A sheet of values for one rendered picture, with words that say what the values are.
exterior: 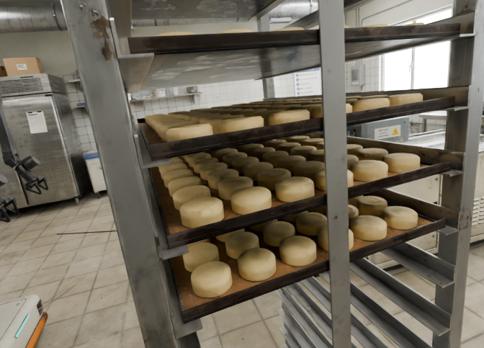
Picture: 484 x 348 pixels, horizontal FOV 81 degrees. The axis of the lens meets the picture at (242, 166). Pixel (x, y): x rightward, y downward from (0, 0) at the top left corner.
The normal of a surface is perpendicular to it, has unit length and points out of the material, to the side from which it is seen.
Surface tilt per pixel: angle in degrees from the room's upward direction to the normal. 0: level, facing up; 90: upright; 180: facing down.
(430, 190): 90
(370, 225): 0
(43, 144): 90
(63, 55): 90
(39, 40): 90
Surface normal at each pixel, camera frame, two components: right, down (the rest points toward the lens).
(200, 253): -0.11, -0.96
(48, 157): 0.29, 0.21
